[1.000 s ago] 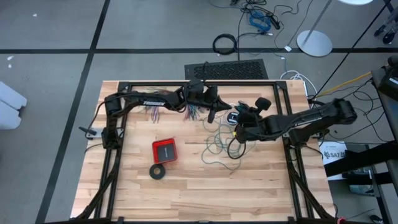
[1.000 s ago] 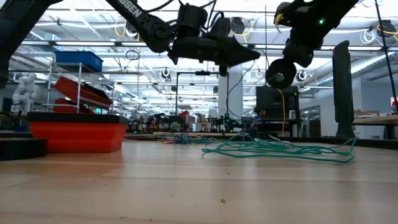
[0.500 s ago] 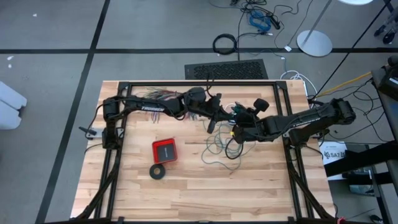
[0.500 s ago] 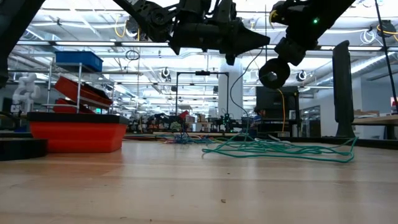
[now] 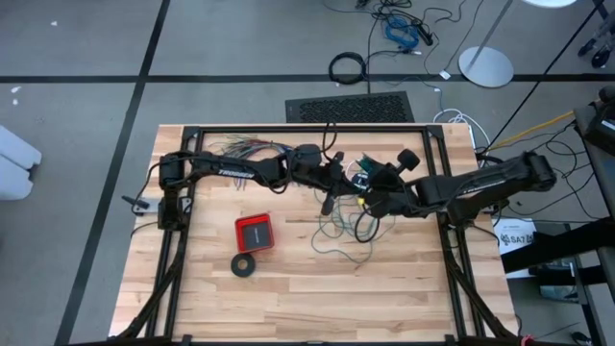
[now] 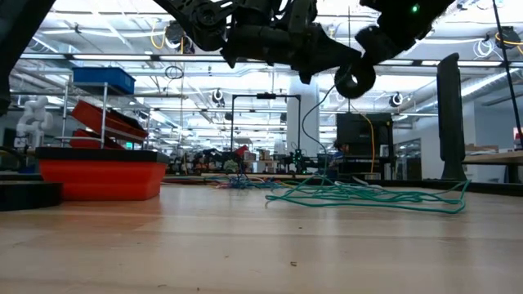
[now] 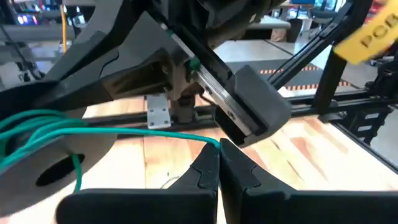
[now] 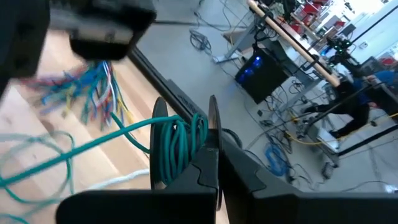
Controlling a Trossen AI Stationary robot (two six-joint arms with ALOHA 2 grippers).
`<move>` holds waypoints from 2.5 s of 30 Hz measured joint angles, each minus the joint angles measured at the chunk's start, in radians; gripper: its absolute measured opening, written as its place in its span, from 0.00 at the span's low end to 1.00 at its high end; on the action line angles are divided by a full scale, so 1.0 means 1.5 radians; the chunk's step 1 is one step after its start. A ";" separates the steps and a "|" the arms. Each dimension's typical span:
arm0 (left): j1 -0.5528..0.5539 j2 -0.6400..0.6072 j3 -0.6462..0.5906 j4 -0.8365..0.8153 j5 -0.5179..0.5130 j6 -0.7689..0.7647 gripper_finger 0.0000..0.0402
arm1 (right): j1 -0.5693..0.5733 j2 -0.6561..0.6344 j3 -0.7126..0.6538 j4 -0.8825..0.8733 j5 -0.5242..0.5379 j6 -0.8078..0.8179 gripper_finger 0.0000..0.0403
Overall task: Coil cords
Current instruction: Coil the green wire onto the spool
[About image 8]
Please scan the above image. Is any green cord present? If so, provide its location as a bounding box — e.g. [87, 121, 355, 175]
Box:
[0, 112, 210, 224]

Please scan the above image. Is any yellow floor cable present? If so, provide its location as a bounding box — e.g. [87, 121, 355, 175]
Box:
[284, 111, 398, 146]

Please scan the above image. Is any black power strip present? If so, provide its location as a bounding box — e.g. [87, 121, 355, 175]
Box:
[322, 161, 336, 180]

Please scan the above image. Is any white power adapter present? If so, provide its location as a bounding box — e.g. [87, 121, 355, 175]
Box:
[213, 52, 240, 65]

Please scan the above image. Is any black floor cable bundle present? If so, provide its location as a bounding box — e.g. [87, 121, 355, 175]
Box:
[189, 28, 213, 51]

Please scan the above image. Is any multicoloured wire bundle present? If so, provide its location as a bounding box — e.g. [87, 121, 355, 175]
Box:
[20, 60, 134, 131]

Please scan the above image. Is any blue floor cable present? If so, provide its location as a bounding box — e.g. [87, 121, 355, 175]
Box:
[264, 143, 292, 177]

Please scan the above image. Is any black computer tower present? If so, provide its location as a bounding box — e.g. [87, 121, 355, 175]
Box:
[234, 48, 290, 105]

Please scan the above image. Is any white cord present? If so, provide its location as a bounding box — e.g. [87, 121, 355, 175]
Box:
[86, 168, 152, 191]

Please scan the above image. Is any person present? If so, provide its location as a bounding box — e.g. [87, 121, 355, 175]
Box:
[301, 70, 398, 139]

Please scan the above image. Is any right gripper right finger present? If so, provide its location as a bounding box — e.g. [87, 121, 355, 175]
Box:
[219, 139, 398, 224]

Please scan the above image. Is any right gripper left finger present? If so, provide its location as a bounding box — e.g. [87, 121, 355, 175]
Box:
[55, 144, 220, 224]

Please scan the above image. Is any black cord spool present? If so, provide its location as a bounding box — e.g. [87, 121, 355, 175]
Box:
[149, 95, 223, 212]

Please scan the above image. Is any long wooden workbench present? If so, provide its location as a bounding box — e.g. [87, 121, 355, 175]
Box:
[247, 0, 341, 88]

